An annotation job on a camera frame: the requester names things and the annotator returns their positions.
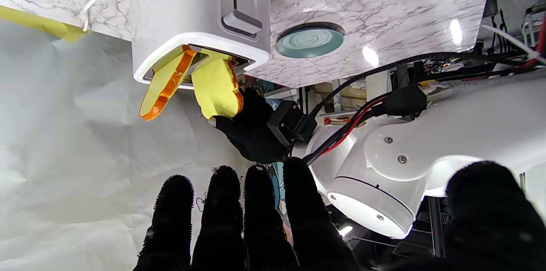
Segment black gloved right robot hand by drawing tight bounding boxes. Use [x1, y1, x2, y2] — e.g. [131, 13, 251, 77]
[133, 157, 546, 271]

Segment yellow desk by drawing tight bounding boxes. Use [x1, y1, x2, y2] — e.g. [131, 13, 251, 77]
[0, 4, 90, 43]

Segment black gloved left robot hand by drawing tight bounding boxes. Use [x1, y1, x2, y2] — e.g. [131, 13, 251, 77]
[212, 87, 295, 164]

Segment red black left arm cable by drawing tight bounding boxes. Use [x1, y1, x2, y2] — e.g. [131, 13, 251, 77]
[301, 11, 546, 166]

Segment teal round plate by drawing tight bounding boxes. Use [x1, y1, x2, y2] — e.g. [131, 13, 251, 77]
[275, 23, 345, 59]

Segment yellow toy toast slice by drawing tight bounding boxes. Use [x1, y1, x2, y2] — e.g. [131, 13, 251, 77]
[139, 46, 197, 121]
[191, 58, 244, 120]

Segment white paper backdrop sheet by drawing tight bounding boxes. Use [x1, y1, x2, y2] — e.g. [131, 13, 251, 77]
[0, 19, 282, 271]

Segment white two-slot toaster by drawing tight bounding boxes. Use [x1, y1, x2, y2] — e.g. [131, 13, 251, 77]
[131, 0, 272, 90]

